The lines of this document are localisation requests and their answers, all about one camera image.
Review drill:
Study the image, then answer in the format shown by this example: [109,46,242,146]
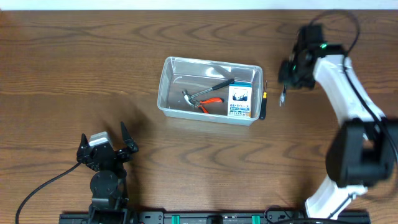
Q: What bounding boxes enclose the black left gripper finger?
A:
[77,133,90,156]
[121,121,139,153]

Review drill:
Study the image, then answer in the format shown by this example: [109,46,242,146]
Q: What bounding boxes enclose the silver combination wrench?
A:
[279,85,287,107]

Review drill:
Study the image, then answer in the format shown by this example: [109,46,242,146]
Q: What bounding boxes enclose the black yellow screwdriver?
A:
[259,81,267,120]

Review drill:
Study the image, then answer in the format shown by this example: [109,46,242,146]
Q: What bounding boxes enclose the blue white screwdriver box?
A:
[227,82,252,118]

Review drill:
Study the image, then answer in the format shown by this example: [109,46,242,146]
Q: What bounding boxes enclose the small black handled hammer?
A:
[182,79,234,106]

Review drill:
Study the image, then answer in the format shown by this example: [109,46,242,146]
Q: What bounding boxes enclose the red handled pliers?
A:
[194,98,224,114]

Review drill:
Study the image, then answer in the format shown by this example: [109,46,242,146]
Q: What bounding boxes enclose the clear plastic container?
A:
[157,57,263,126]

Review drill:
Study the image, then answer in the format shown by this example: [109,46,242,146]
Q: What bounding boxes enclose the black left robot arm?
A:
[76,123,139,223]

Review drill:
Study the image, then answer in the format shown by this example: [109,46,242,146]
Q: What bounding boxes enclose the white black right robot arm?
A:
[279,24,397,223]

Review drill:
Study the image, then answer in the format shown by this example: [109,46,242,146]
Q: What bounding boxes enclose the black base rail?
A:
[58,210,371,224]

